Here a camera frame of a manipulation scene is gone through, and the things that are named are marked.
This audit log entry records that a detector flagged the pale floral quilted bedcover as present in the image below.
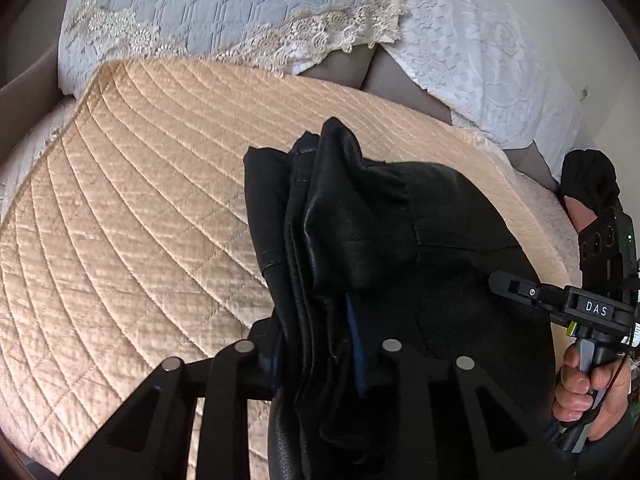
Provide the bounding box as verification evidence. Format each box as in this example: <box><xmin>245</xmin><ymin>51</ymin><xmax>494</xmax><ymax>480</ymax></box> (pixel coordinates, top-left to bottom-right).
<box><xmin>1</xmin><ymin>96</ymin><xmax>76</xmax><ymax>220</ymax></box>

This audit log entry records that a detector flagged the blue quilted lace pillow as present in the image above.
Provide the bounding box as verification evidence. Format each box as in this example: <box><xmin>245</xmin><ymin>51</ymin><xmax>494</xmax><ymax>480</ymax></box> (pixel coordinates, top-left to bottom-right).
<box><xmin>58</xmin><ymin>0</ymin><xmax>408</xmax><ymax>96</ymax></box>

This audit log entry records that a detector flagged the black jacket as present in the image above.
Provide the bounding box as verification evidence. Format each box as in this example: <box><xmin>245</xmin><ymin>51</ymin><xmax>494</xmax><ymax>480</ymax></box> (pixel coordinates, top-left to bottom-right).
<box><xmin>244</xmin><ymin>118</ymin><xmax>572</xmax><ymax>479</ymax></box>

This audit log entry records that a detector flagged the person's right hand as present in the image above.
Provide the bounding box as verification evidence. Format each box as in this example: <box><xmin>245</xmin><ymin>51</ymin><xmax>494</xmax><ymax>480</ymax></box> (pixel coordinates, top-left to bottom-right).
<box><xmin>552</xmin><ymin>344</ymin><xmax>631</xmax><ymax>441</ymax></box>

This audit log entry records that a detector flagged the grey upholstered headboard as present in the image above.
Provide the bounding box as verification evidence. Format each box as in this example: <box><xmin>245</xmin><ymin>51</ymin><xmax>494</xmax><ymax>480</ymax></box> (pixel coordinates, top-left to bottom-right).
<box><xmin>302</xmin><ymin>46</ymin><xmax>558</xmax><ymax>191</ymax></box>

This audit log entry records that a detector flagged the white embossed pillow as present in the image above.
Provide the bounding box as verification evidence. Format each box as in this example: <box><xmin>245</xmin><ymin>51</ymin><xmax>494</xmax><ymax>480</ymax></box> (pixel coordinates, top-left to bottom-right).
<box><xmin>386</xmin><ymin>0</ymin><xmax>585</xmax><ymax>180</ymax></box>

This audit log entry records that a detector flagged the beige quilted bedspread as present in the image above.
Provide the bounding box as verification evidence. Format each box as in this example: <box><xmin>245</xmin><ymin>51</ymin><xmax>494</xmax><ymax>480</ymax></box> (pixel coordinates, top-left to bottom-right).
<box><xmin>1</xmin><ymin>58</ymin><xmax>582</xmax><ymax>472</ymax></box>

